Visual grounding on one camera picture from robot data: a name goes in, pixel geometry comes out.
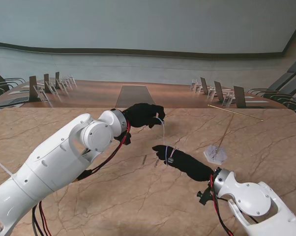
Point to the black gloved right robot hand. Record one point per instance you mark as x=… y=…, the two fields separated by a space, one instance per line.
x=192 y=167

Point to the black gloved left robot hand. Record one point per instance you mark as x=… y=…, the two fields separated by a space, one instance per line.
x=143 y=114

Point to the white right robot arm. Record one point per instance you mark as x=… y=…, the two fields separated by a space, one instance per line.
x=256 y=204

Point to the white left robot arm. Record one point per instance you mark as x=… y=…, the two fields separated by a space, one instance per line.
x=59 y=159

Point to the gold rack with marble base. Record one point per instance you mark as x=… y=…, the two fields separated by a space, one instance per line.
x=215 y=155

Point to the brown conference table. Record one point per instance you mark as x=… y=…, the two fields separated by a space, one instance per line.
x=94 y=96

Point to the clear acrylic name plate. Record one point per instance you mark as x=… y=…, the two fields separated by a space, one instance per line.
x=51 y=88
x=211 y=94
x=227 y=100
x=194 y=84
x=42 y=94

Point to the dark upright desk panel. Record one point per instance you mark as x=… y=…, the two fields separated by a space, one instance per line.
x=33 y=88
x=218 y=91
x=47 y=82
x=239 y=96
x=204 y=85
x=57 y=78

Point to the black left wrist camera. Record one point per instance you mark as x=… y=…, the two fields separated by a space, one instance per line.
x=126 y=138

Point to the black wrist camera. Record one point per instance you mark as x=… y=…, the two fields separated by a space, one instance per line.
x=126 y=138
x=205 y=196

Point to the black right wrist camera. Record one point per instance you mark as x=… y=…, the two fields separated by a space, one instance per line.
x=205 y=196

